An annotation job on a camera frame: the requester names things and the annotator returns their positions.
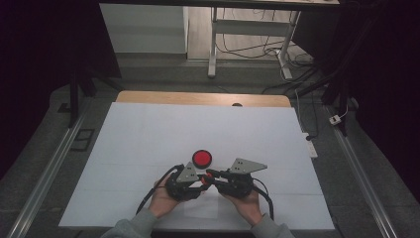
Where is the wooden table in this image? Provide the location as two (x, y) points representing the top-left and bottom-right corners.
(115, 90), (292, 108)

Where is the black floor cable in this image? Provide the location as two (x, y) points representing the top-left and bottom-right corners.
(216, 8), (315, 68)

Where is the black tripod stand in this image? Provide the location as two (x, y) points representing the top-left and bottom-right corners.
(66, 59), (124, 129)
(292, 29), (366, 137)

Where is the red round disc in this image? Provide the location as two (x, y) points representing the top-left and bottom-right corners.
(191, 149), (213, 170)

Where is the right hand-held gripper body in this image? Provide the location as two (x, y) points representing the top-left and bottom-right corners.
(215, 158), (268, 199)

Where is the person's left hand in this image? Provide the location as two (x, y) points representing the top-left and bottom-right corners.
(148, 175), (181, 220)

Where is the white power strip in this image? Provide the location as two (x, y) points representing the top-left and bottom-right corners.
(301, 132), (319, 159)

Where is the white table cover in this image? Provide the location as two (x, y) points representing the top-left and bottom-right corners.
(58, 101), (336, 231)

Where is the black curtain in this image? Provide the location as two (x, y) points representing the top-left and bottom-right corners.
(291, 0), (420, 202)
(0, 0), (122, 181)

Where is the white paper sheet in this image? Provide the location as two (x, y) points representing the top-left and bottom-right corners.
(177, 188), (220, 220)

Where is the white cabinet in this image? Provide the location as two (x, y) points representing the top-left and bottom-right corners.
(98, 3), (189, 55)

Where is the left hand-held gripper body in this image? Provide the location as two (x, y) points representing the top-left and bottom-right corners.
(164, 162), (203, 202)

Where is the person's right hand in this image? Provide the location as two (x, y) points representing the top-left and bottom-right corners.
(221, 188), (264, 228)

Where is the black floor frame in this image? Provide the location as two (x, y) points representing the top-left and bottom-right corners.
(69, 128), (96, 153)

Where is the aluminium floor rail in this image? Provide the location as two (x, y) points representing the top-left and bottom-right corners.
(325, 105), (399, 238)
(6, 98), (91, 238)

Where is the white adapter with cable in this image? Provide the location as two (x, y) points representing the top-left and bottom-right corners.
(328, 104), (350, 126)

